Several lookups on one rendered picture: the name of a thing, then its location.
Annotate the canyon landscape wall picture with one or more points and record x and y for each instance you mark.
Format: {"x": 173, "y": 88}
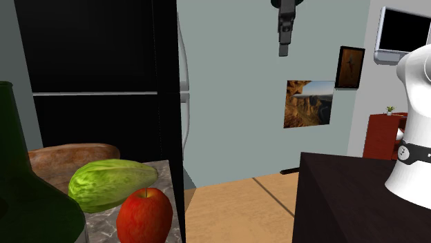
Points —
{"x": 308, "y": 106}

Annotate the brown bread loaf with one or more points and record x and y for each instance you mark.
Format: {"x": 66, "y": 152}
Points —
{"x": 57, "y": 160}

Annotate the red apple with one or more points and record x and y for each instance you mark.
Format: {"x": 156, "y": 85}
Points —
{"x": 144, "y": 218}

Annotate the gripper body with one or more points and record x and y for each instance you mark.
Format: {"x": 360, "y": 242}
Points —
{"x": 286, "y": 16}

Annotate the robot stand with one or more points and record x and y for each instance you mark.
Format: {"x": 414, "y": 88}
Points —
{"x": 340, "y": 205}

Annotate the dark green glass bottle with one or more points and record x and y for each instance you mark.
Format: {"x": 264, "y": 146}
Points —
{"x": 23, "y": 202}

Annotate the black refrigerator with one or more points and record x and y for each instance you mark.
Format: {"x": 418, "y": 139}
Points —
{"x": 94, "y": 50}

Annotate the dark framed orange wall picture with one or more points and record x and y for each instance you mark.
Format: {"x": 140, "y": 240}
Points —
{"x": 350, "y": 67}

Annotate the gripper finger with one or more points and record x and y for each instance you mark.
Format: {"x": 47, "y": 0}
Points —
{"x": 284, "y": 48}

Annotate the green leafy vegetable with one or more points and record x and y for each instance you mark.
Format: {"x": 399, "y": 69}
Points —
{"x": 107, "y": 183}

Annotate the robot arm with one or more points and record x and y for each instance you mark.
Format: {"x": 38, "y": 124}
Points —
{"x": 413, "y": 101}

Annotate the silver framed television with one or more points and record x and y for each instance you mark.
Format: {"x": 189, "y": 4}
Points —
{"x": 402, "y": 32}

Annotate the red cabinet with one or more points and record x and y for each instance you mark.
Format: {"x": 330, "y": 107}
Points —
{"x": 380, "y": 138}

